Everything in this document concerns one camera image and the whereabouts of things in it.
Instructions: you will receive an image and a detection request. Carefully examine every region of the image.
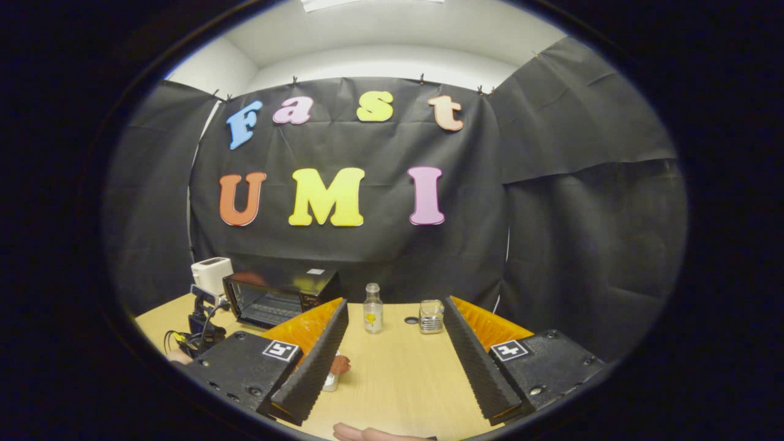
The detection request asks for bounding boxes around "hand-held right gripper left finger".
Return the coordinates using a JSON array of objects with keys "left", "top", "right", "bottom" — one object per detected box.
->
[{"left": 181, "top": 298, "right": 349, "bottom": 428}]

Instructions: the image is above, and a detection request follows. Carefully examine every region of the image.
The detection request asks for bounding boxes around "metal wire utensil holder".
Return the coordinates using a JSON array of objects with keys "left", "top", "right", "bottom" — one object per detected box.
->
[{"left": 419, "top": 299, "right": 445, "bottom": 334}]

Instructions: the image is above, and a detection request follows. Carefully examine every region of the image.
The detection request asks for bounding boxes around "black backdrop cloth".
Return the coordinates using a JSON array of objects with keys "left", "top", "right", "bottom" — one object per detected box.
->
[{"left": 104, "top": 37, "right": 690, "bottom": 362}]

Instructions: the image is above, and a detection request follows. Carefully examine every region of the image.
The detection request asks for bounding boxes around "black electric oven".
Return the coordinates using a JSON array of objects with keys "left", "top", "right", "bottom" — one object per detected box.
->
[{"left": 222, "top": 268, "right": 342, "bottom": 330}]

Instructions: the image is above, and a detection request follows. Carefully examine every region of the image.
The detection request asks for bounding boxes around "ceiling light panel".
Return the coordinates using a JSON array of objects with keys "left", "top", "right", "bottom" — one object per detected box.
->
[{"left": 300, "top": 0, "right": 447, "bottom": 13}]

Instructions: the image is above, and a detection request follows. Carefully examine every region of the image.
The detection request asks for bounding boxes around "white toaster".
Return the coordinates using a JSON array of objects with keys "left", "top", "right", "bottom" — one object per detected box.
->
[{"left": 190, "top": 257, "right": 234, "bottom": 298}]

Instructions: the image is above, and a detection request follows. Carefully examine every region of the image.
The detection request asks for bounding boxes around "clear glass bottle yellow label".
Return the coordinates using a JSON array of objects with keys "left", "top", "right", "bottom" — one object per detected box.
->
[{"left": 363, "top": 282, "right": 385, "bottom": 334}]

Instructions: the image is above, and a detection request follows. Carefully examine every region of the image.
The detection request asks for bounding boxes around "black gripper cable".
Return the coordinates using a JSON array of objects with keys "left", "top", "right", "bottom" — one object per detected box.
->
[{"left": 163, "top": 328, "right": 206, "bottom": 359}]

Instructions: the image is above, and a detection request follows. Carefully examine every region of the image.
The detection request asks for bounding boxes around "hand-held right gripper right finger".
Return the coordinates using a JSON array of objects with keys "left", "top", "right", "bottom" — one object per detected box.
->
[{"left": 443, "top": 296, "right": 607, "bottom": 426}]

